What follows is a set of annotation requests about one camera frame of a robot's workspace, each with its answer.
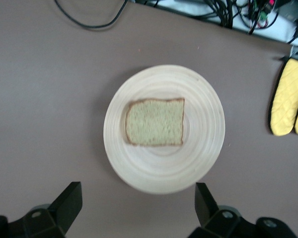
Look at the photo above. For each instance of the slice of toast bread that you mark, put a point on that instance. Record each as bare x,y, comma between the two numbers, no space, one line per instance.
155,122

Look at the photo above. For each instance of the green circuit board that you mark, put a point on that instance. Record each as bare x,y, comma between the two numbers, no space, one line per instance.
262,12

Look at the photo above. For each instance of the round light wooden plate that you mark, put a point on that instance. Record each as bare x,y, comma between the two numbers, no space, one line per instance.
201,153

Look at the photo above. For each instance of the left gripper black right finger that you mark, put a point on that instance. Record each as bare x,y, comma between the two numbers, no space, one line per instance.
207,213

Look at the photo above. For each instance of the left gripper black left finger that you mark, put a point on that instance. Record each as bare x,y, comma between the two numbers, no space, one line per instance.
64,208

